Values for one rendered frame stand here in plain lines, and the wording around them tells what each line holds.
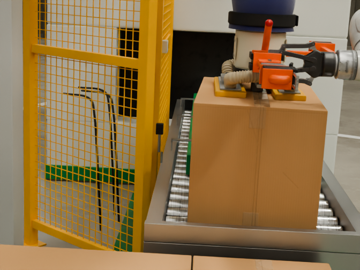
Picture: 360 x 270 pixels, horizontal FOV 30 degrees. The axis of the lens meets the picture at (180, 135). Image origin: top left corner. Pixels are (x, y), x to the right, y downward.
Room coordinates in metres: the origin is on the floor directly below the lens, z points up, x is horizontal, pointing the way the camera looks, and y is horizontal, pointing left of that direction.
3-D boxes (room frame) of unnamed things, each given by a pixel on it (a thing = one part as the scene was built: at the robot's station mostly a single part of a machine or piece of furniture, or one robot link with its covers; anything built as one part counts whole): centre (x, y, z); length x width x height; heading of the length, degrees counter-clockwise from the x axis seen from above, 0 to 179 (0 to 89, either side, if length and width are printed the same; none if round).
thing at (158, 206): (3.09, 0.04, 0.50); 2.31 x 0.05 x 0.19; 178
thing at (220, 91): (2.29, -0.16, 0.99); 0.34 x 0.10 x 0.05; 178
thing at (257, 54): (2.03, -0.25, 1.10); 0.10 x 0.08 x 0.06; 88
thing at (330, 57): (2.02, -0.41, 1.10); 0.09 x 0.07 x 0.08; 88
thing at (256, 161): (2.27, -0.26, 0.77); 0.60 x 0.40 x 0.40; 176
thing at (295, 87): (1.74, -0.29, 1.10); 0.31 x 0.03 x 0.05; 178
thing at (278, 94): (2.28, -0.35, 0.99); 0.34 x 0.10 x 0.05; 178
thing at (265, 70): (1.68, -0.23, 1.10); 0.08 x 0.07 x 0.05; 178
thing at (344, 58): (2.02, -0.48, 1.10); 0.09 x 0.06 x 0.09; 178
